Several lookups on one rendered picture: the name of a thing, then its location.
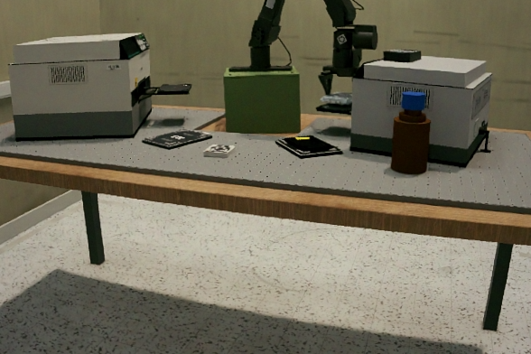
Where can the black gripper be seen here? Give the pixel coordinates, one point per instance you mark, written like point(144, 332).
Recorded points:
point(342, 62)

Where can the brown bottle with blue cap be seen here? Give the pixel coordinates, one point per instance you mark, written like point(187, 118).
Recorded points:
point(411, 135)

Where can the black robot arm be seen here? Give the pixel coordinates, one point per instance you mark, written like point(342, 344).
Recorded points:
point(342, 12)

